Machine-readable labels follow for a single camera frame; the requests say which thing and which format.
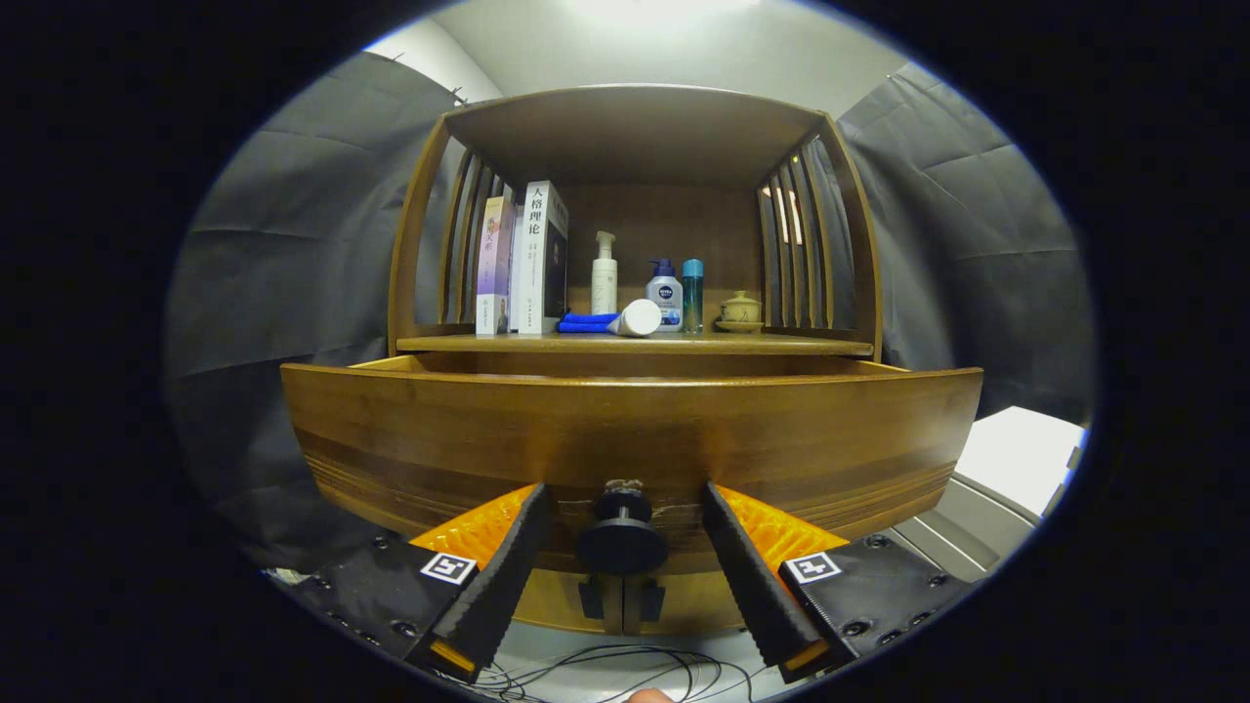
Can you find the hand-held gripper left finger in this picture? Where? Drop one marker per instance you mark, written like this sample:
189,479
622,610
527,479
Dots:
503,576

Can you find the grey bottle with blue pump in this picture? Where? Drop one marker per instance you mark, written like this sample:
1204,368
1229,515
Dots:
666,288

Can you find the wooden cabinet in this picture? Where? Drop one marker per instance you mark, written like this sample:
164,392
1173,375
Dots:
635,137

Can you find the wooden drawer with black knob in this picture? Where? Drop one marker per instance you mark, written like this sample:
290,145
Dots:
635,430

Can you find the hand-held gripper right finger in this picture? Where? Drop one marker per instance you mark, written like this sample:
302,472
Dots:
752,586

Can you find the white tube with green end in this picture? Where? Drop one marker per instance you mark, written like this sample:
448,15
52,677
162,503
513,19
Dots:
640,318

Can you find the blue folded cloth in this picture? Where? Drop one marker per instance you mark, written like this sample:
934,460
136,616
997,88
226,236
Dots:
586,323

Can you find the wooden cabinet door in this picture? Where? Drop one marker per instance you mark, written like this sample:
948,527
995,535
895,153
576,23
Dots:
693,600
562,600

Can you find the white table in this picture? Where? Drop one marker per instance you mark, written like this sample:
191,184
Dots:
1020,454

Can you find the white slatted panel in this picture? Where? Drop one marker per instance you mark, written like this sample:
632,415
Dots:
967,532

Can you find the wooden countertop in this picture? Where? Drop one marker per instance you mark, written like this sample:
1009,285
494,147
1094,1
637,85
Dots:
762,343

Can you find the teal glass bottle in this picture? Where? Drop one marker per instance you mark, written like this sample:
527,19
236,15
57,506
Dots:
692,293

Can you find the pink book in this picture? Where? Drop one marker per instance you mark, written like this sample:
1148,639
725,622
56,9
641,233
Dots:
493,264

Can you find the white book with portrait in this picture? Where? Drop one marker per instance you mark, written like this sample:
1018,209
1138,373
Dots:
532,264

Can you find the white pump bottle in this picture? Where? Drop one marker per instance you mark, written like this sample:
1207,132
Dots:
604,283

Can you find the yellow lidded tea cup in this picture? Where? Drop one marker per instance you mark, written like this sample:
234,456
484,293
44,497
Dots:
740,310

